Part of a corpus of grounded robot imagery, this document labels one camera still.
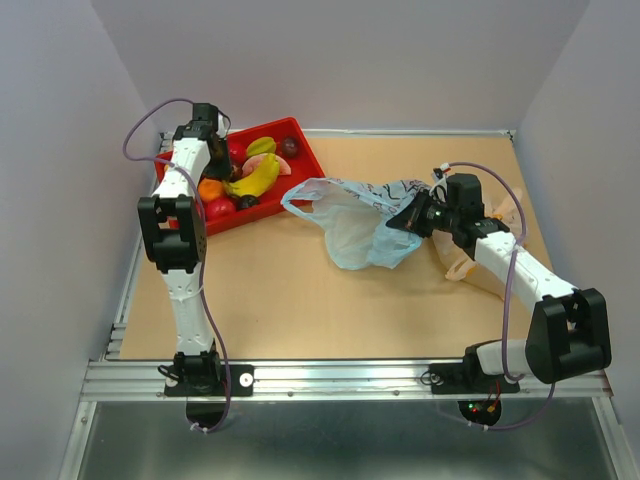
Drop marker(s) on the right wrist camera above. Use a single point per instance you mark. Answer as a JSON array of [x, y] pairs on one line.
[[440, 177]]

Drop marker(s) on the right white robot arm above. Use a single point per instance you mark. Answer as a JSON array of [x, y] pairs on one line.
[[568, 334]]

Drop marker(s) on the yellow green starfruit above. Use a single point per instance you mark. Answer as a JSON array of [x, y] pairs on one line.
[[262, 145]]

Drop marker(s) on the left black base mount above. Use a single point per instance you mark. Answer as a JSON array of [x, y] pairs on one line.
[[240, 384]]

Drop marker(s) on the aluminium front rail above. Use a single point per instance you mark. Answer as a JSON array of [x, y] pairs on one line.
[[275, 381]]

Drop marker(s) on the red apple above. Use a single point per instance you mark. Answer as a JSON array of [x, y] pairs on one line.
[[219, 208]]

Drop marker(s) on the orange mango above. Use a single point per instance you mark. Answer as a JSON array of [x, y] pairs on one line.
[[210, 190]]

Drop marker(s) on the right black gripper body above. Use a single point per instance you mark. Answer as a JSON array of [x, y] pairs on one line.
[[442, 216]]

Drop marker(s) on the yellow banana bunch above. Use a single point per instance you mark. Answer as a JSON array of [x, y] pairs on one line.
[[260, 180]]

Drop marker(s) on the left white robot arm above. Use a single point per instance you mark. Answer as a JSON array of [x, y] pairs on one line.
[[173, 227]]

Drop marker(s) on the dark purple plum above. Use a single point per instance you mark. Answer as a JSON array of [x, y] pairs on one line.
[[289, 147]]

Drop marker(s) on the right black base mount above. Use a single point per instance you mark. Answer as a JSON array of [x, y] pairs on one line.
[[455, 378]]

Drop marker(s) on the black mangosteen bottom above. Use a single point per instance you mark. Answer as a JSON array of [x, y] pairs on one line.
[[246, 202]]

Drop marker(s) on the orange plastic bag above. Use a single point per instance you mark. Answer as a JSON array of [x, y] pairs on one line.
[[488, 270]]

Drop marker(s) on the pink grapefruit slice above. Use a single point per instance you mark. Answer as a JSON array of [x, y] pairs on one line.
[[251, 164]]

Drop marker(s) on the red plastic tray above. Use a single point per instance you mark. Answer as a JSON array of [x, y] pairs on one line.
[[304, 166]]

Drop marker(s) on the light blue plastic bag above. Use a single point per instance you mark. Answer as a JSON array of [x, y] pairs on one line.
[[353, 216]]

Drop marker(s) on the red fruit upper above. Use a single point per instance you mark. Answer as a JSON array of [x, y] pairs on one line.
[[237, 152]]

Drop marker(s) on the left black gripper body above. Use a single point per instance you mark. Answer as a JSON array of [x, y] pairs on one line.
[[219, 165]]

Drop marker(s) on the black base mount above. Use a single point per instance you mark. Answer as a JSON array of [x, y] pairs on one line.
[[240, 384], [455, 378]]

